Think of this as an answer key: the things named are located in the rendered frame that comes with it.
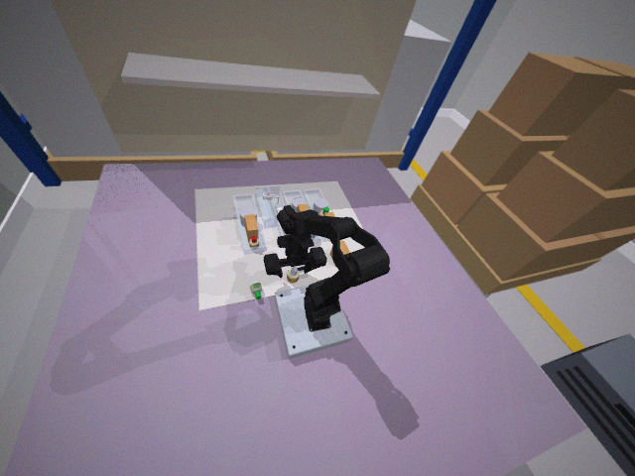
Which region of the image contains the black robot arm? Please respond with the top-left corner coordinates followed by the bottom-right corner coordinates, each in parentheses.
top-left (277, 205), bottom-right (390, 331)

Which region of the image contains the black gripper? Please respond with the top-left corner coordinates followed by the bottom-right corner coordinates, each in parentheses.
top-left (264, 247), bottom-right (327, 278)

